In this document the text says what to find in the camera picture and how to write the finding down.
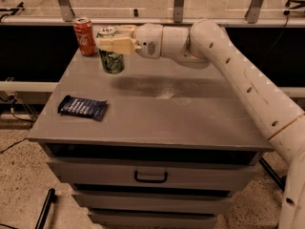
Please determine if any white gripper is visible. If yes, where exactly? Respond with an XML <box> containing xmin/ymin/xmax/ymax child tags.
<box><xmin>95</xmin><ymin>24</ymin><xmax>163</xmax><ymax>59</ymax></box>

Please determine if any green soda can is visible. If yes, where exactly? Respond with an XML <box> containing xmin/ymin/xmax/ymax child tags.
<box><xmin>96</xmin><ymin>26</ymin><xmax>125</xmax><ymax>74</ymax></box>

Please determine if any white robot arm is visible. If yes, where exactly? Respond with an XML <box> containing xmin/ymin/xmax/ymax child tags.
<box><xmin>95</xmin><ymin>20</ymin><xmax>305</xmax><ymax>229</ymax></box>

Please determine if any red cola can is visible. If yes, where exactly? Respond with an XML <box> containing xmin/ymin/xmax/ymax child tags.
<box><xmin>73</xmin><ymin>17</ymin><xmax>97</xmax><ymax>56</ymax></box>

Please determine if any dark blue snack bar wrapper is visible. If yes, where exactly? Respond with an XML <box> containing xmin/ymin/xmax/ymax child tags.
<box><xmin>57</xmin><ymin>95</ymin><xmax>107</xmax><ymax>121</ymax></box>

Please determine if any grey drawer cabinet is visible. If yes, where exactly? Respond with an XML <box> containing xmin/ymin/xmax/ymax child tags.
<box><xmin>29</xmin><ymin>54</ymin><xmax>269</xmax><ymax>229</ymax></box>

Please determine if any black bar on floor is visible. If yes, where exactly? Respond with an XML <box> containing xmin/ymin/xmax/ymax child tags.
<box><xmin>34</xmin><ymin>188</ymin><xmax>56</xmax><ymax>229</ymax></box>

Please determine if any black floor leg right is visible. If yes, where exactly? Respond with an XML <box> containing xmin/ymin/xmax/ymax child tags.
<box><xmin>259</xmin><ymin>157</ymin><xmax>286</xmax><ymax>191</ymax></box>

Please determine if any left metal bracket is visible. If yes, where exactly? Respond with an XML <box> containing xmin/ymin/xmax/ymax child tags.
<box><xmin>57</xmin><ymin>0</ymin><xmax>74</xmax><ymax>22</ymax></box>

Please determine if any metal bracket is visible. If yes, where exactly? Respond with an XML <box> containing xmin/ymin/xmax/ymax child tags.
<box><xmin>245</xmin><ymin>0</ymin><xmax>264</xmax><ymax>24</ymax></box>
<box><xmin>173</xmin><ymin>0</ymin><xmax>184</xmax><ymax>23</ymax></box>
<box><xmin>57</xmin><ymin>0</ymin><xmax>74</xmax><ymax>22</ymax></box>

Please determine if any middle metal bracket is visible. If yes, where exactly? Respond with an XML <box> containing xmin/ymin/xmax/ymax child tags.
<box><xmin>173</xmin><ymin>0</ymin><xmax>184</xmax><ymax>23</ymax></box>

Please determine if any right metal bracket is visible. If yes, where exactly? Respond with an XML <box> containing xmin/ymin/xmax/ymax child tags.
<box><xmin>245</xmin><ymin>0</ymin><xmax>264</xmax><ymax>24</ymax></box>

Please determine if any black cable on floor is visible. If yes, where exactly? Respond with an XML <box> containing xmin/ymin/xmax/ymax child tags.
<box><xmin>0</xmin><ymin>137</ymin><xmax>28</xmax><ymax>155</ymax></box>

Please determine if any black drawer handle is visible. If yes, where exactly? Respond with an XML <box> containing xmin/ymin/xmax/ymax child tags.
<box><xmin>133</xmin><ymin>171</ymin><xmax>168</xmax><ymax>184</ymax></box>

